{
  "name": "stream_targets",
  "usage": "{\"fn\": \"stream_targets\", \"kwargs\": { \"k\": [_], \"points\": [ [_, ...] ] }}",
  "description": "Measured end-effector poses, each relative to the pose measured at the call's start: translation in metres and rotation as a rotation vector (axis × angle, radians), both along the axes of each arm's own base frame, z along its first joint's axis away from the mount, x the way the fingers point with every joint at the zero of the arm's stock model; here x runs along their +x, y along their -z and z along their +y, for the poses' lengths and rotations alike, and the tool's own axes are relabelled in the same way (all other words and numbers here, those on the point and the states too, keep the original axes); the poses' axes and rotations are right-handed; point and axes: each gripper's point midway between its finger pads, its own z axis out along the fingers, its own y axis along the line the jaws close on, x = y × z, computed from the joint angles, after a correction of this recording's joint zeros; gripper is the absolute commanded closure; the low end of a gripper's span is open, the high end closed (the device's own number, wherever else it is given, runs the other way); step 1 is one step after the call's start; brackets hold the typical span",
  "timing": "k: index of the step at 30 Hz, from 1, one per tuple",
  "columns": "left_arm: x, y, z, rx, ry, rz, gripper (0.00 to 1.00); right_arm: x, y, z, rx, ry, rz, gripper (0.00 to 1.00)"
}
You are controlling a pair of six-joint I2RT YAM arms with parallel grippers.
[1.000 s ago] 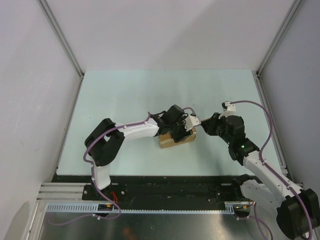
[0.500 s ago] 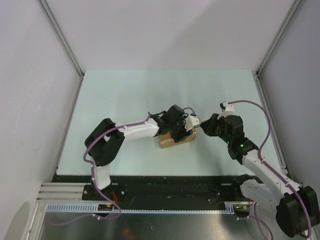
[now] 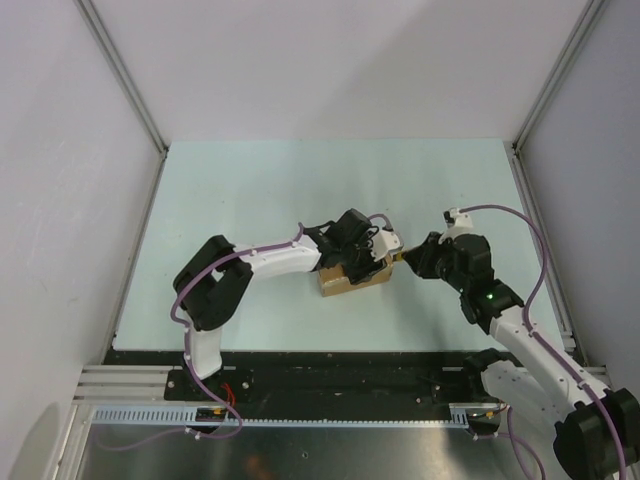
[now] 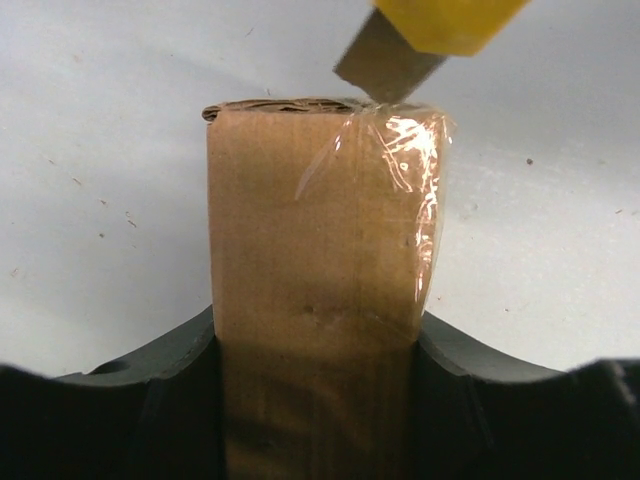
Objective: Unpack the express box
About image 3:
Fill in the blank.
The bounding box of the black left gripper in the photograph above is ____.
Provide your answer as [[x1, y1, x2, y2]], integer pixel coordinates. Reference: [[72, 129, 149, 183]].
[[338, 230, 385, 284]]

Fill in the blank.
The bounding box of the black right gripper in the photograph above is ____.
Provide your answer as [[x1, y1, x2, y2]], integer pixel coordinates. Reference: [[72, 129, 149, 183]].
[[403, 232, 468, 293]]

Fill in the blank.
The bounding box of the brown cardboard express box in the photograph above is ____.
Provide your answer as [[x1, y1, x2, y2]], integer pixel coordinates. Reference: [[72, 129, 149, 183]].
[[318, 255, 393, 297]]

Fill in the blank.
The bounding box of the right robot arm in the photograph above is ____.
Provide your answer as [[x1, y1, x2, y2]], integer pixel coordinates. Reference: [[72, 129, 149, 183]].
[[402, 232, 639, 479]]

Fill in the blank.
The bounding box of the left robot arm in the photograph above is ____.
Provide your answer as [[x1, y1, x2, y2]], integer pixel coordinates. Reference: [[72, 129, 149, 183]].
[[170, 209, 403, 400]]

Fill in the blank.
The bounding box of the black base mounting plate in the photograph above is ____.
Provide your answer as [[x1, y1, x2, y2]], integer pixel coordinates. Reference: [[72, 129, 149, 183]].
[[104, 349, 506, 422]]

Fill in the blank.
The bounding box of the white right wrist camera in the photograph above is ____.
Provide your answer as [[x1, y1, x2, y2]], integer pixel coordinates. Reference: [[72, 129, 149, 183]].
[[438, 208, 474, 244]]

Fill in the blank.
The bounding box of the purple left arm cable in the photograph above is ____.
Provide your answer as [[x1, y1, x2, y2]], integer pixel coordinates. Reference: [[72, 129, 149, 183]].
[[93, 213, 391, 452]]

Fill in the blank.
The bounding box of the slotted cable duct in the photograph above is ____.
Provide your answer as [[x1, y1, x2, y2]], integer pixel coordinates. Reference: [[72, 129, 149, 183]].
[[92, 403, 506, 427]]

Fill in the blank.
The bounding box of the right aluminium frame post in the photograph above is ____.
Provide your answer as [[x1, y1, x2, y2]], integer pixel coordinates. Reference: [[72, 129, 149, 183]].
[[511, 0, 611, 155]]

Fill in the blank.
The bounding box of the aluminium frame post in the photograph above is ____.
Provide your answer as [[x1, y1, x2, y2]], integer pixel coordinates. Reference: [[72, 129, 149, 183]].
[[73, 0, 170, 157], [511, 0, 611, 155]]

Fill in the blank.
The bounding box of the aluminium front rail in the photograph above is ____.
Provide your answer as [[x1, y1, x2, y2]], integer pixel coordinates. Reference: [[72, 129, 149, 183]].
[[73, 365, 172, 405]]

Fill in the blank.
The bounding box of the left aluminium frame post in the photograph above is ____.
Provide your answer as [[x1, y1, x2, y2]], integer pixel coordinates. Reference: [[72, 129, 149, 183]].
[[73, 0, 170, 157]]

